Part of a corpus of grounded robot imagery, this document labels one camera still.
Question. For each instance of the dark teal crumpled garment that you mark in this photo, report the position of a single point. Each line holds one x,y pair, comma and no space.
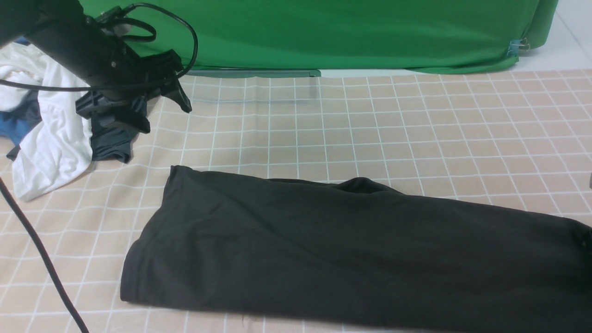
107,143

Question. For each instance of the blue crumpled garment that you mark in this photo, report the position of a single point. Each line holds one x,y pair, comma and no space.
21,64

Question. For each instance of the white crumpled shirt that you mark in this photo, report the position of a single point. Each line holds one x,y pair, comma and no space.
57,150

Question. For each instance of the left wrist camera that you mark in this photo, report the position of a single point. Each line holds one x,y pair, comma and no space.
113,22

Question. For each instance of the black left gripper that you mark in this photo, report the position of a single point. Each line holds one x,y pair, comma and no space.
142,79

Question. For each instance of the blue binder clip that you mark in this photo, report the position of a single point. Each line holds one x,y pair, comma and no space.
517,46

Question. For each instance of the green backdrop cloth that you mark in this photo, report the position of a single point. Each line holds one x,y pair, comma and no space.
427,36

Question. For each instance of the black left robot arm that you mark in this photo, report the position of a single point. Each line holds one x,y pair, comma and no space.
96,50

